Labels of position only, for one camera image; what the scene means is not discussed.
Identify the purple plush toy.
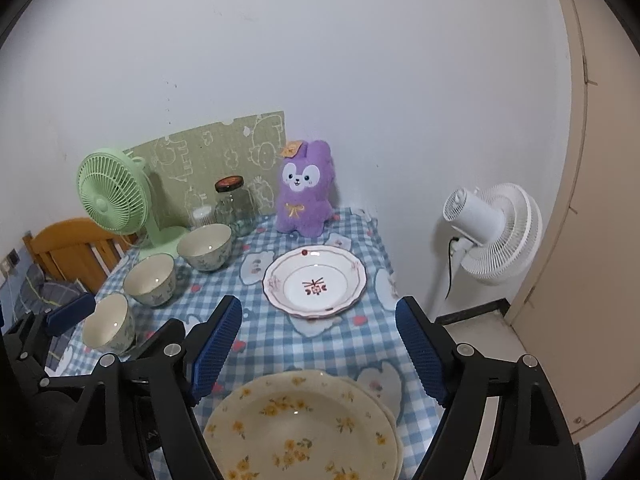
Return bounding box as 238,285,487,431
275,140,335,236

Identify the glass jar dark lid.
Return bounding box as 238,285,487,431
215,176,257,237

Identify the white standing fan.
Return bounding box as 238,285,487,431
443,183,543,287

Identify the green desk fan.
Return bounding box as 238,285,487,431
76,147,188,261

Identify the grey plaid pillow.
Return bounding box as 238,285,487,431
22,265,96,321

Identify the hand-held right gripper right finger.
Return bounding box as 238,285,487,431
395,296,586,480

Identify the cream floral bowl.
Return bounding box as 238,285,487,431
81,292,137,353
123,253,177,308
176,223,234,273

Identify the black fan cable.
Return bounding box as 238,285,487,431
445,237,466,303

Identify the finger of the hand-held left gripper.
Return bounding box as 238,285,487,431
127,317,186,361
2,293,96,361

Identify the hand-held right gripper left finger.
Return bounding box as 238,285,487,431
37,295,243,480

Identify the beige wooden door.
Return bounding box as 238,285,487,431
500,0,640,443

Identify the scalloped yellow floral plate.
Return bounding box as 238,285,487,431
340,377,404,480

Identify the green printed board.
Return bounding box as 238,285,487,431
122,111,287,231

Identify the blue checked tablecloth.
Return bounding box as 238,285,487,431
45,207,451,480

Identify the white plate red pattern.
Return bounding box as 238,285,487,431
262,245,367,320

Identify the wooden bed headboard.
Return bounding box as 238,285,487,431
22,217,138,293

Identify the round yellow floral plate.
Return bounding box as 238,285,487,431
202,371,398,480

